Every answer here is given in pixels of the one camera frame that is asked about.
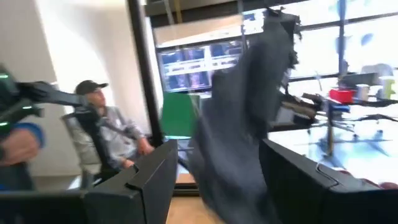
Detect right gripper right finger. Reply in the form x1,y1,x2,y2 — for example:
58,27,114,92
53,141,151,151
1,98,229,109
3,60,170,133
259,139,398,224

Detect blue denim baseball cap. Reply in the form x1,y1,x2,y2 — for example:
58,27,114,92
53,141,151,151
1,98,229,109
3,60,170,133
187,7,303,224

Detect person's cap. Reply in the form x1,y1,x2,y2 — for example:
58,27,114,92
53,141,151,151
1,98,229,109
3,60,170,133
74,80,109,96

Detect person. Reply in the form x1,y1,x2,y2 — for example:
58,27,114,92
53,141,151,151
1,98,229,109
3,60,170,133
73,80,155,175
0,122,46,191

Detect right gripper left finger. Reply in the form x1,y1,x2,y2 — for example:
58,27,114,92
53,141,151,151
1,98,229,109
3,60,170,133
0,139,179,224

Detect person's left hand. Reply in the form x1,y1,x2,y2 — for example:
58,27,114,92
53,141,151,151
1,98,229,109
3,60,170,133
0,129,40,166

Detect large office window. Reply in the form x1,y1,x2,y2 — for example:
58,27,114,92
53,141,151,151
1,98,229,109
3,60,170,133
242,0,398,78

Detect pale yellow cup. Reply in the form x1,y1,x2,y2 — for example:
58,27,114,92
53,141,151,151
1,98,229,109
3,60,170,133
381,76,397,100

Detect white cup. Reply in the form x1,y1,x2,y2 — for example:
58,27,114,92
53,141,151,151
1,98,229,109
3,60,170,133
356,83,371,102

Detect green chair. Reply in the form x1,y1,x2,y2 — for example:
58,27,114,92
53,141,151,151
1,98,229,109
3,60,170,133
159,91,200,140

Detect red box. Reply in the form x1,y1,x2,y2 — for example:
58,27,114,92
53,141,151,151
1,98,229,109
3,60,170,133
328,88,357,104

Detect wide display screen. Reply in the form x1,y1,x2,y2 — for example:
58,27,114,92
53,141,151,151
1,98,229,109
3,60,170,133
157,39,247,93

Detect grey office chair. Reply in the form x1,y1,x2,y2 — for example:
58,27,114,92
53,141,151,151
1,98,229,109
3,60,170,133
60,113,103,187

